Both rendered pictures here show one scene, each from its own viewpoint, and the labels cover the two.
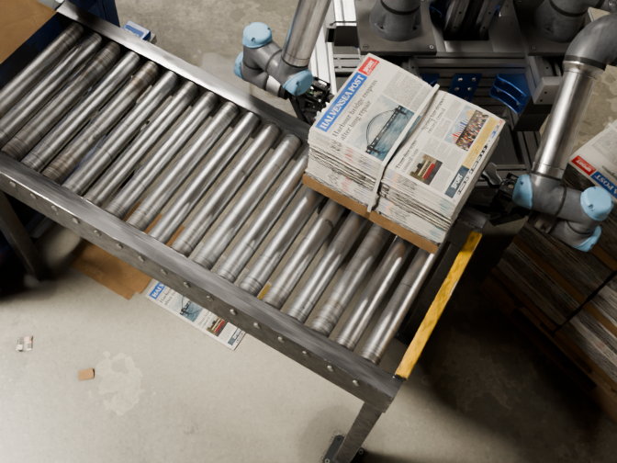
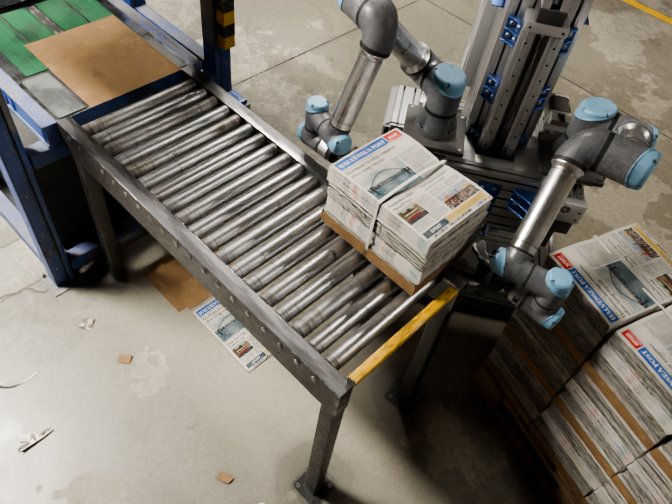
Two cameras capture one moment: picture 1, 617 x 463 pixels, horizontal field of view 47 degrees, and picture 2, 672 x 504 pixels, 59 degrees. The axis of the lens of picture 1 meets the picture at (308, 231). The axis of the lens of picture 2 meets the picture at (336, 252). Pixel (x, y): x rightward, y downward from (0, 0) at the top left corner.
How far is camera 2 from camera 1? 42 cm
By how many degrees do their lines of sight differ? 13
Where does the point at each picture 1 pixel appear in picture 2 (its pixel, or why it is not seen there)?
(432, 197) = (412, 235)
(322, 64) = not seen: hidden behind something
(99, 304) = (155, 309)
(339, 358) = (304, 354)
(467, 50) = (492, 164)
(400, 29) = (436, 130)
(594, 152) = (575, 253)
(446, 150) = (435, 205)
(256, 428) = (246, 440)
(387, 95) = (400, 157)
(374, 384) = (327, 381)
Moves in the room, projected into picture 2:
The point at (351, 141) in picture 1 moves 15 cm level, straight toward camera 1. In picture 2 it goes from (358, 181) to (334, 216)
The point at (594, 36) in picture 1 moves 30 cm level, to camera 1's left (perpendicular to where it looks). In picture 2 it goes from (578, 141) to (471, 105)
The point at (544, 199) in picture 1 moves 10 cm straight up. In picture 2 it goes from (515, 269) to (528, 246)
